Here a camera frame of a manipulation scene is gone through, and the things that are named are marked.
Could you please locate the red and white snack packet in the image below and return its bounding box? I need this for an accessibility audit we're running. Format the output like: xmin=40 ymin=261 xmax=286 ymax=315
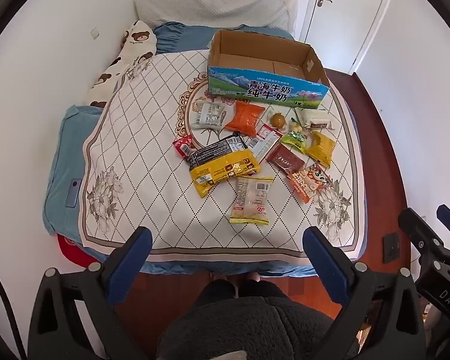
xmin=245 ymin=124 xmax=284 ymax=164

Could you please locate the blue ruffled pillow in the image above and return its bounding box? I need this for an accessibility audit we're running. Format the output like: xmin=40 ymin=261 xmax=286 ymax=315
xmin=152 ymin=22 xmax=297 ymax=55

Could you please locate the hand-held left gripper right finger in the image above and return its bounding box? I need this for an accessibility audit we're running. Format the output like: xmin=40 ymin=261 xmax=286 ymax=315
xmin=302 ymin=226 xmax=426 ymax=360

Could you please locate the white textured pillow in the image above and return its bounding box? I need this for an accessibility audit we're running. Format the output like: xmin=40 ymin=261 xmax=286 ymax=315
xmin=134 ymin=0 xmax=299 ymax=32

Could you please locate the dark floor socket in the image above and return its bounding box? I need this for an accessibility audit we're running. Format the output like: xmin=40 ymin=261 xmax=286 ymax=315
xmin=382 ymin=232 xmax=400 ymax=264

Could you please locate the black and yellow noodle packet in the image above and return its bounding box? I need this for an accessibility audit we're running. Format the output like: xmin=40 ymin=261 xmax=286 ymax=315
xmin=187 ymin=132 xmax=261 ymax=199

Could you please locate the clear yellow-edged bread packet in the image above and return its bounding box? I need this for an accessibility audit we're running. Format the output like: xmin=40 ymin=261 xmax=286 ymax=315
xmin=229 ymin=175 xmax=275 ymax=226

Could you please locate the green candy ball packet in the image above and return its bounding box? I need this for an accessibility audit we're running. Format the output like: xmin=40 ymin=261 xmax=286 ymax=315
xmin=280 ymin=117 xmax=309 ymax=154

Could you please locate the brown braised egg packet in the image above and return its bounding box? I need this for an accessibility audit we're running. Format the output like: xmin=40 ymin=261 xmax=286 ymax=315
xmin=269 ymin=112 xmax=287 ymax=130

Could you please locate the small red snack packet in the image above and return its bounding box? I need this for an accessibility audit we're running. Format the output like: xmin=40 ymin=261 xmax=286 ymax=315
xmin=172 ymin=134 xmax=195 ymax=158

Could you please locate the bear print pillow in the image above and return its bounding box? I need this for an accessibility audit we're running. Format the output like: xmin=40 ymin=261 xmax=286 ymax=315
xmin=83 ymin=20 xmax=158 ymax=109

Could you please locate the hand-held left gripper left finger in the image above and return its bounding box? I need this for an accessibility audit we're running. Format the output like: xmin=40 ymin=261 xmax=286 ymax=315
xmin=28 ymin=226 xmax=153 ymax=360

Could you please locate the person's black fleece clothing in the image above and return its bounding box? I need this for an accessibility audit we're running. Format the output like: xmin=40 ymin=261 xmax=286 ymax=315
xmin=155 ymin=279 xmax=346 ymax=360

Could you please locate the blue bed sheet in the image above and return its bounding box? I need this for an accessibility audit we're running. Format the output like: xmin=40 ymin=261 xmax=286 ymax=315
xmin=42 ymin=104 xmax=364 ymax=277

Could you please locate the orange cartoon snack packet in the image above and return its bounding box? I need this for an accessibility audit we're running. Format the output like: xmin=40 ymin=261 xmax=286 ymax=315
xmin=288 ymin=163 xmax=332 ymax=203

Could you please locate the white bar snack packet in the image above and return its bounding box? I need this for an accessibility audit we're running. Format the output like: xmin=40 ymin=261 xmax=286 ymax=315
xmin=298 ymin=109 xmax=336 ymax=131

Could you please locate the white door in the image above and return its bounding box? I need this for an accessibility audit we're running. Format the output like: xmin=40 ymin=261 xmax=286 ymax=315
xmin=299 ymin=0 xmax=387 ymax=74

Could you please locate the small yellow snack packet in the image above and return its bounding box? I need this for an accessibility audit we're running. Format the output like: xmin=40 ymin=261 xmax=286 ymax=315
xmin=304 ymin=130 xmax=337 ymax=169

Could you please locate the white diamond-pattern floral blanket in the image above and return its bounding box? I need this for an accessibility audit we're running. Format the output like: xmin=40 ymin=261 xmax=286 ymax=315
xmin=79 ymin=49 xmax=368 ymax=263

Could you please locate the dark red snack packet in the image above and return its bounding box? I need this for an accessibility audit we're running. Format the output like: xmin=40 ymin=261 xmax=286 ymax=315
xmin=266 ymin=143 xmax=304 ymax=176

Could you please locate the printed cardboard box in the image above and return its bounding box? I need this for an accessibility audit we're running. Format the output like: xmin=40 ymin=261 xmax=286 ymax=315
xmin=206 ymin=29 xmax=331 ymax=106

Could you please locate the blue smartphone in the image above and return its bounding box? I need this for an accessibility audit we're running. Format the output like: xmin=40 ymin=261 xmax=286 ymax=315
xmin=65 ymin=178 xmax=82 ymax=208

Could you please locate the red cloth item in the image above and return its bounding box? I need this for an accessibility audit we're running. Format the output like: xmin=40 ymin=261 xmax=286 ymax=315
xmin=56 ymin=233 xmax=98 ymax=267

